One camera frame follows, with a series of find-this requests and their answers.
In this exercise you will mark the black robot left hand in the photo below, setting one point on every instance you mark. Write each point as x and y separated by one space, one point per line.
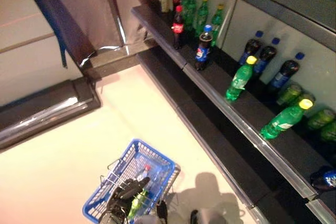
123 197

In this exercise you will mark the water bottle red label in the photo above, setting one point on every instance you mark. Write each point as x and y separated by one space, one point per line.
144 175

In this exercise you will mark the blue plastic shopping basket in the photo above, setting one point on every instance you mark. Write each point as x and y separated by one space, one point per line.
157 161

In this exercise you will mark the small bottles in basket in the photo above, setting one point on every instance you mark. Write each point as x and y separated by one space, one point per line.
141 196

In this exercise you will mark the silver robot left leg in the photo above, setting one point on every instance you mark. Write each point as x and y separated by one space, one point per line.
162 211

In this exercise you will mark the silver robot leg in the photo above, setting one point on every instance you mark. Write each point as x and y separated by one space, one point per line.
162 211
207 218

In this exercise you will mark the silver robot right leg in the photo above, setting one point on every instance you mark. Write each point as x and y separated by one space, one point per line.
207 218

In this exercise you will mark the black base shelf board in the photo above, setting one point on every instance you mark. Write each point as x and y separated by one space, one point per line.
273 208
162 72
223 140

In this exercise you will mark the dark low display shelf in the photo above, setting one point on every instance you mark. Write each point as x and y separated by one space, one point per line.
47 108

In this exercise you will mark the dark stone floor plinth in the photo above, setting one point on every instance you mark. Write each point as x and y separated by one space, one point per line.
115 61

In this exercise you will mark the dark curtain sheet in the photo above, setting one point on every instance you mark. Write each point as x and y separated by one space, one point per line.
86 3

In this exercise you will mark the dark grey shelf board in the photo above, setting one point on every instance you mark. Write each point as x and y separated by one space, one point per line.
288 3

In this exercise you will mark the dark shelf board clear rail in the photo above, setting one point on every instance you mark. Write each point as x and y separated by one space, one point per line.
252 113
155 28
323 208

